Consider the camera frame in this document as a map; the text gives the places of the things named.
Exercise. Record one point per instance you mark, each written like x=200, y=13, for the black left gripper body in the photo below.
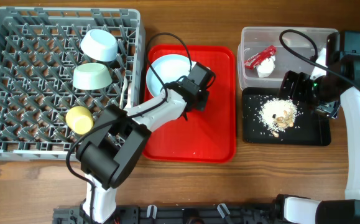
x=203, y=97

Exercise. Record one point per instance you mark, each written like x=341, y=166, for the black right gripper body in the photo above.
x=314, y=91

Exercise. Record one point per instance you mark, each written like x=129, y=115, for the large light blue plate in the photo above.
x=169, y=68

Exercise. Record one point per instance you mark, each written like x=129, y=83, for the rice and peanut shells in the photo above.
x=276, y=115

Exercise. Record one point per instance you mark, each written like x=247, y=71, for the white napkin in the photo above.
x=266, y=67

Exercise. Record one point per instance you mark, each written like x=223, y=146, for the red sauce packet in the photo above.
x=257, y=59

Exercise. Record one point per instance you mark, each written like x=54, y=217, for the white plastic fork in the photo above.
x=129, y=96

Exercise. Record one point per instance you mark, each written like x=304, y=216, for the light blue bowl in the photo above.
x=100, y=45

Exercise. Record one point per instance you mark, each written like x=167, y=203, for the green bowl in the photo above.
x=91, y=76

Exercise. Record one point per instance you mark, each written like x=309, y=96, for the yellow plastic cup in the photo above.
x=79, y=119

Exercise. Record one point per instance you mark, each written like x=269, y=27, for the white plastic spoon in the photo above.
x=123, y=91

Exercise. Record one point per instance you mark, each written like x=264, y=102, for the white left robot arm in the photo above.
x=109, y=152

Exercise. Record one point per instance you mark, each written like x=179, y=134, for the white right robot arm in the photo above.
x=340, y=84

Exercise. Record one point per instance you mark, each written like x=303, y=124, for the grey dishwasher rack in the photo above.
x=39, y=50

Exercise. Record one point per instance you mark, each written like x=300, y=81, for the red plastic tray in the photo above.
x=207, y=136

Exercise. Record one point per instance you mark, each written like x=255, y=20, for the black tray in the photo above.
x=308, y=129

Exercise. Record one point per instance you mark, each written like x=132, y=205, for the clear plastic bin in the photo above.
x=256, y=39

